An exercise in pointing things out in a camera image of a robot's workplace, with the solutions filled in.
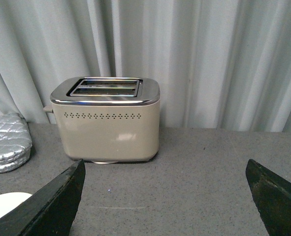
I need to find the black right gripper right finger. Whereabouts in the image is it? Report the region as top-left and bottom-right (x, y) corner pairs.
(245, 159), (291, 236)

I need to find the beige two-slot toaster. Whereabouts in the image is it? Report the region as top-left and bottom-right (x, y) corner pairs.
(44, 77), (161, 163)

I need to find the lower silver quilted oven mitt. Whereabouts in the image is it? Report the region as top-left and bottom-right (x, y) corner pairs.
(0, 149), (31, 174)

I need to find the white round plate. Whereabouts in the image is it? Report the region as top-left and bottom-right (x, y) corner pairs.
(0, 192), (32, 218)

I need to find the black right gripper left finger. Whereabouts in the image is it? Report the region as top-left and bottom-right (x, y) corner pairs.
(0, 159), (86, 236)

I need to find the upper silver quilted oven mitt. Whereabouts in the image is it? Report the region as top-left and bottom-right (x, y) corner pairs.
(0, 113), (32, 164)

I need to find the silver quilted oven mitt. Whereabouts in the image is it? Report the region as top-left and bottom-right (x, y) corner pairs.
(0, 149), (31, 174)
(0, 113), (32, 164)

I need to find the light grey curtain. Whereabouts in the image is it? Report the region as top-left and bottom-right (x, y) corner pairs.
(0, 0), (291, 132)

